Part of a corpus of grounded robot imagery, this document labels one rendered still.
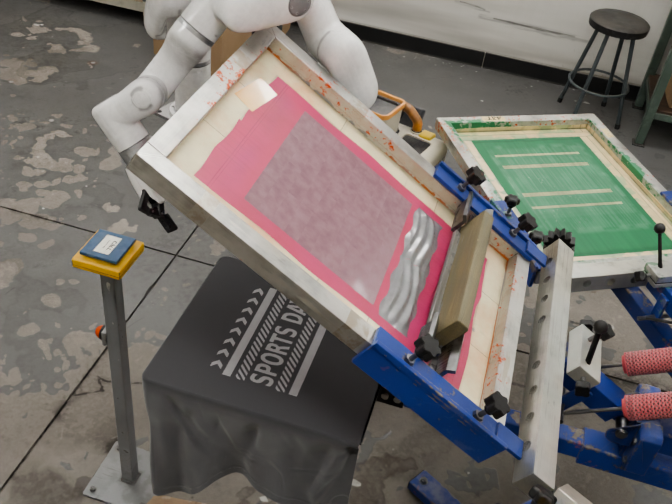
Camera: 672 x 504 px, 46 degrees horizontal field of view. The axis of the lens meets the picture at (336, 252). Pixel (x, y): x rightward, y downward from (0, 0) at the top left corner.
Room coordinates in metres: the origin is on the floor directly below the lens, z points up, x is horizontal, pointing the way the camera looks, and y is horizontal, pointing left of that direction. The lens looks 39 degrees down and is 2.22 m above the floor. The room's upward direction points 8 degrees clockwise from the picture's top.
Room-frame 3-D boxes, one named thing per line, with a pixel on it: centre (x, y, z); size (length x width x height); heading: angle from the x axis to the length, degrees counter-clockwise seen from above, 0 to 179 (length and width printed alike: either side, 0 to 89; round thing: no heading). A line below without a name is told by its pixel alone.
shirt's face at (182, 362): (1.25, 0.09, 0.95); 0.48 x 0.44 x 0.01; 79
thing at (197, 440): (1.05, 0.12, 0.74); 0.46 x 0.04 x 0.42; 79
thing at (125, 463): (1.47, 0.56, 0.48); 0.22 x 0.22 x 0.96; 79
